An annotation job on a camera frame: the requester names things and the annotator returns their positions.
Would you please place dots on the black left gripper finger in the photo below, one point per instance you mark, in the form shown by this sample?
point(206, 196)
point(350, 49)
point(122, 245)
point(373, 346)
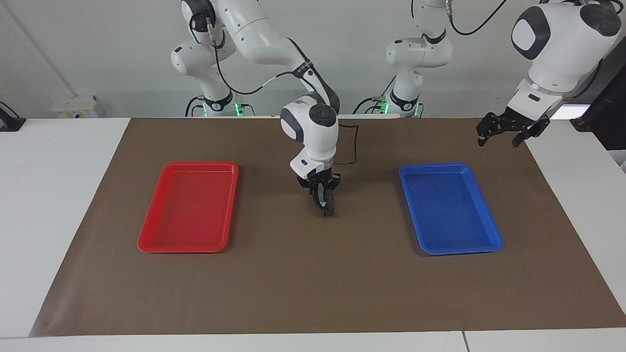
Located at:
point(524, 137)
point(488, 126)

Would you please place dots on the blue plastic tray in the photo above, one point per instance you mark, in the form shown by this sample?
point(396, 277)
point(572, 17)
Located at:
point(450, 210)

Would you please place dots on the black clamp bracket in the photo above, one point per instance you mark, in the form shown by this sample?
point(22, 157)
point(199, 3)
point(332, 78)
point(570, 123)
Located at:
point(11, 122)

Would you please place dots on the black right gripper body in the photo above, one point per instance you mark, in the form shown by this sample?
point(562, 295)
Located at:
point(320, 181)

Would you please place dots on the white wall socket box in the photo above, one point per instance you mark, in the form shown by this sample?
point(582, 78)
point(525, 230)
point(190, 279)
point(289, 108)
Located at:
point(73, 107)

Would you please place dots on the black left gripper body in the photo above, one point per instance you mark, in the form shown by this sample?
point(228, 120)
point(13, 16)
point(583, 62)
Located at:
point(523, 122)

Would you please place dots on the curved brake shoe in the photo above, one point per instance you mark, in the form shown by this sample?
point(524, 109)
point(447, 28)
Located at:
point(326, 212)

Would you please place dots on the brown paper table mat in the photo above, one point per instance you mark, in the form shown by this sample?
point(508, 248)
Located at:
point(318, 278)

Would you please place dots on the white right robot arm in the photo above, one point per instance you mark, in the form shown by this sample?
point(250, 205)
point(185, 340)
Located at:
point(313, 137)

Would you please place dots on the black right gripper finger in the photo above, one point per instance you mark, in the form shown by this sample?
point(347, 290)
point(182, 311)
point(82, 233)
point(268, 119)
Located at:
point(316, 198)
point(329, 198)

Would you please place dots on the large black equipment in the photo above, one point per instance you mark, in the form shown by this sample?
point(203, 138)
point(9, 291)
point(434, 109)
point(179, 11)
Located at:
point(611, 122)

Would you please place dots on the red plastic tray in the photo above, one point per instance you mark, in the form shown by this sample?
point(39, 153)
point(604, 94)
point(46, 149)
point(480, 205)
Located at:
point(188, 210)

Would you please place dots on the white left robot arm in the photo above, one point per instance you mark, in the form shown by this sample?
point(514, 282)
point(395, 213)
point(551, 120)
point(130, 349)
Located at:
point(557, 54)

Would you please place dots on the white flat panel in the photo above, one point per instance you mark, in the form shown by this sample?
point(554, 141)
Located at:
point(572, 112)

